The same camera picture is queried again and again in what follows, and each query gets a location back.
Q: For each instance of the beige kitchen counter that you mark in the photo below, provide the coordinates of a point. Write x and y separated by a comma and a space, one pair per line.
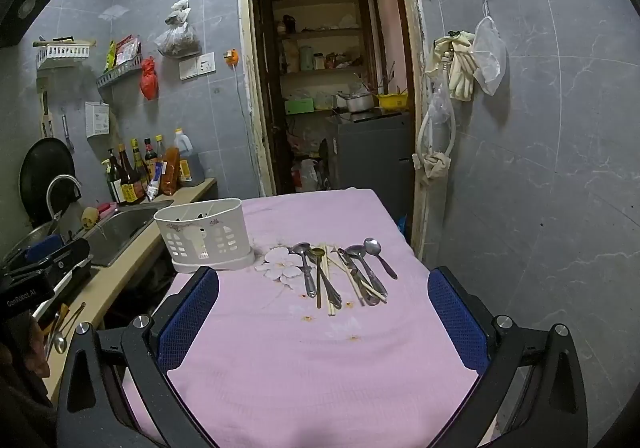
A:
127, 278

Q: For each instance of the pink floral tablecloth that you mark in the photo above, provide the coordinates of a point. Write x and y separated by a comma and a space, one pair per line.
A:
300, 378

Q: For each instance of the white jar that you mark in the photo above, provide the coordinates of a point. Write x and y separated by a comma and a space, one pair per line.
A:
318, 61

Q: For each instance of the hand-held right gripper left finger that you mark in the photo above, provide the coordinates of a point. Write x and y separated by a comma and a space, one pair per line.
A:
190, 313

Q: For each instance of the knife in wooden holder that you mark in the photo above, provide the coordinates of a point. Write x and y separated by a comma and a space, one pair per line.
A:
46, 115

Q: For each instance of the yellow loofah sponge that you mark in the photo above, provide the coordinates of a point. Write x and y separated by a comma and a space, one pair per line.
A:
90, 218

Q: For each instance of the mint green canister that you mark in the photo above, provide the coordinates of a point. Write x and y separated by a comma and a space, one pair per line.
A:
305, 59

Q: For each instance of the large oil jug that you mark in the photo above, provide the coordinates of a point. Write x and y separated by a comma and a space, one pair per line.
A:
190, 163

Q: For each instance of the steel sink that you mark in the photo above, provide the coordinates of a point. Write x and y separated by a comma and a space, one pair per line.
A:
120, 233

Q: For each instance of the green box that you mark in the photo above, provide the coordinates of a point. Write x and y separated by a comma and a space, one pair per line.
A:
299, 106

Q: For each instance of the dry plant twigs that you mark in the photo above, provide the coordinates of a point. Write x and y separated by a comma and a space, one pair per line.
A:
387, 78

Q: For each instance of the white wall box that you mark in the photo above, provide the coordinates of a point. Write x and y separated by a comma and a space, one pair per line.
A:
96, 119

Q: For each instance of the grey washing machine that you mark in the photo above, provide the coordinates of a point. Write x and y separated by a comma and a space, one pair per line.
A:
372, 153

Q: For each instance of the orange seasoning packet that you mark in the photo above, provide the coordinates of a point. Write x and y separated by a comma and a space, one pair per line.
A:
171, 173

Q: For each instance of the metal bowl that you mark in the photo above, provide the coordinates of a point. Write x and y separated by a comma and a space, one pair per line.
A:
30, 235

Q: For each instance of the thin metal stick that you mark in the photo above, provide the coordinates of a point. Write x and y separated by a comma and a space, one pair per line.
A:
74, 318

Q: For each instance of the blue plastic packet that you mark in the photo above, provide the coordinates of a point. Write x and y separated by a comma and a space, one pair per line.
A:
404, 224

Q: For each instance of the steel faucet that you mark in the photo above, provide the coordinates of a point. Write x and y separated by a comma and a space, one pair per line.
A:
62, 178

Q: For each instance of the grey wall shelf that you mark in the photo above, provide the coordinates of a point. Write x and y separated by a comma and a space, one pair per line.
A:
120, 73

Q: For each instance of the dark wooden door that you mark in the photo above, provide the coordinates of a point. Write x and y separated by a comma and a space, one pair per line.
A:
267, 88

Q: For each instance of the brass spoon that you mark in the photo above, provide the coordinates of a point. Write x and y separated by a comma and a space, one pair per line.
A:
316, 254

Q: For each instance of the white wall basket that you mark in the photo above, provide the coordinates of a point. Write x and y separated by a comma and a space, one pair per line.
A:
62, 55

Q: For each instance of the pink cloth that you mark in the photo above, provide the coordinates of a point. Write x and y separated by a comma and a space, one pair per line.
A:
107, 209

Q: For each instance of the clear bag of dried goods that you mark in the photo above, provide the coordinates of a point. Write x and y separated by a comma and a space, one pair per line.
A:
175, 40

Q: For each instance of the red snack packet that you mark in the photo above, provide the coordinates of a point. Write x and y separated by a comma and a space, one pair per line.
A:
128, 48

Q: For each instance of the white plastic bag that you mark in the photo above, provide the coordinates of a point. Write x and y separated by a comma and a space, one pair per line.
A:
180, 10

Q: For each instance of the wooden shelf unit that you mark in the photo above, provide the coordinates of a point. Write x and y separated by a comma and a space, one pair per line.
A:
325, 33

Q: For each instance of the knotted cream rag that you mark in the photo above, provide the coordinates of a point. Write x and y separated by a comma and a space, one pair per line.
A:
432, 168

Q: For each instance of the white wall switch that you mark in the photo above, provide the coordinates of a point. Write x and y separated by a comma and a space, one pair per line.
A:
189, 68

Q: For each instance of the yellow snack packet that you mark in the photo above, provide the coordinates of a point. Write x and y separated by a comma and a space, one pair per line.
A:
111, 58

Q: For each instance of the cream door frame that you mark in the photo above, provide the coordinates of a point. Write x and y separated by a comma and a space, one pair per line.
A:
247, 78

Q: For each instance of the person's left forearm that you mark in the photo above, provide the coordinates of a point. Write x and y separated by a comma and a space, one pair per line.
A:
20, 418

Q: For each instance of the wooden stick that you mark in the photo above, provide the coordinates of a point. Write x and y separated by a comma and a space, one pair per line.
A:
65, 42

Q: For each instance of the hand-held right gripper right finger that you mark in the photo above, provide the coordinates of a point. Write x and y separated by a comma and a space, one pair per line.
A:
457, 318

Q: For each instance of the person's left hand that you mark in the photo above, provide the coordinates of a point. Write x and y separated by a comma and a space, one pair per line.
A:
37, 345

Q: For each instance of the yellow basin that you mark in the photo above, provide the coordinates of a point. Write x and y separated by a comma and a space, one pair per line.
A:
392, 101

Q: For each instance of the white plastic utensil holder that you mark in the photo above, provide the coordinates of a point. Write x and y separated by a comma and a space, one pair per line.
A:
220, 238

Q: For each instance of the red plastic bag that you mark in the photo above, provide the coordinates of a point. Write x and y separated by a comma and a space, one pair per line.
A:
149, 80

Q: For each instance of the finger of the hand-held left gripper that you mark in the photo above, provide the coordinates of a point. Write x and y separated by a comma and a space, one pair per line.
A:
44, 247
67, 255

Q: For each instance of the black wok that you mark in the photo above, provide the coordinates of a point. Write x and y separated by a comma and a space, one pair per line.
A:
42, 168

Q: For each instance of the metal pot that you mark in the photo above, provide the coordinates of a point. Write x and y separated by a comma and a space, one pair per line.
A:
359, 103

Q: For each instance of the white wall socket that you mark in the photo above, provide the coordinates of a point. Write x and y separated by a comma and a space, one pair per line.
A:
206, 64

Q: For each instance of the cream rubber gloves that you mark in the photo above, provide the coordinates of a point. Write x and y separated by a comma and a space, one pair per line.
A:
460, 73

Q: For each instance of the white blue packet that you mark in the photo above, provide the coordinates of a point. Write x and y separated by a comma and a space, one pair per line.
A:
156, 185

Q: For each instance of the orange wall plug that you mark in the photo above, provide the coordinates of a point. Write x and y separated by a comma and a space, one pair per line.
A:
231, 58

